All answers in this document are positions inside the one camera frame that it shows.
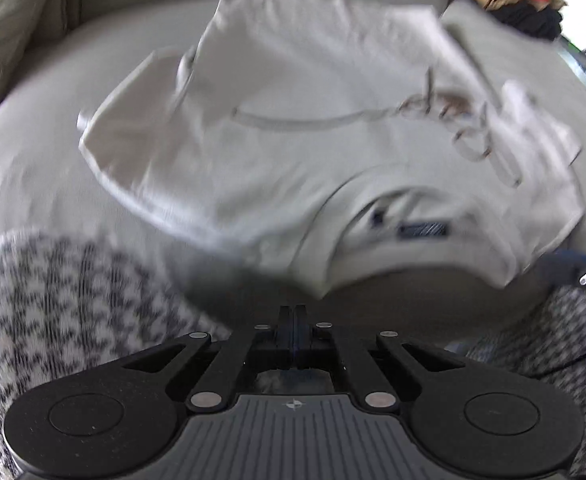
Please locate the grey sofa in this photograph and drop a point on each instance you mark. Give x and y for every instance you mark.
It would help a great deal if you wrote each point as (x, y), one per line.
(43, 150)

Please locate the beige sofa cushion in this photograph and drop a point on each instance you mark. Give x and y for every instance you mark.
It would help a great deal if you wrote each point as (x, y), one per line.
(8, 25)

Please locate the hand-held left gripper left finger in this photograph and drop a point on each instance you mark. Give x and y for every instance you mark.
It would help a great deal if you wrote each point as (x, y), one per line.
(286, 335)

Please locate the white t-shirt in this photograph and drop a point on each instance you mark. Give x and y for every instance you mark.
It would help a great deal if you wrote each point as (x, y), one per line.
(293, 140)

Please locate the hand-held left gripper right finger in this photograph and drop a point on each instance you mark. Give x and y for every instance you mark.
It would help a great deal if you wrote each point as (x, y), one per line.
(300, 335)

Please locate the houndstooth pants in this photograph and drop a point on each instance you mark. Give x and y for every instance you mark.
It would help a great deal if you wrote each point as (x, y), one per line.
(48, 310)

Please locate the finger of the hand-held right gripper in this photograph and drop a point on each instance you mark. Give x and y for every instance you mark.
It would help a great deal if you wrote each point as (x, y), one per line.
(573, 266)

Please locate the black cloth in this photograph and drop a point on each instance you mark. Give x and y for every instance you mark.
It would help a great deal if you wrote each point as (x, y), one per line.
(533, 21)

